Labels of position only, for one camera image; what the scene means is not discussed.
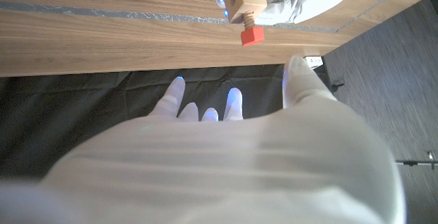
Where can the black curtain backdrop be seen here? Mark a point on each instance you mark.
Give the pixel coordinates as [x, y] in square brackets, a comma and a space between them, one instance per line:
[85, 114]

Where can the white power strip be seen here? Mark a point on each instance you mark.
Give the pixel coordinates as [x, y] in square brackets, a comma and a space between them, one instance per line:
[314, 61]

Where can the black rod with metal clamp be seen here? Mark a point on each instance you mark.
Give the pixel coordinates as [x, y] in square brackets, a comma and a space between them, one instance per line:
[419, 163]

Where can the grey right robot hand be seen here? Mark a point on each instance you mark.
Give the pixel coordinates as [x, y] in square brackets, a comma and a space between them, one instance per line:
[222, 172]

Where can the red-headed wooden screw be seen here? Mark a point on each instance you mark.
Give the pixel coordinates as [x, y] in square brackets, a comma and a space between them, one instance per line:
[252, 35]

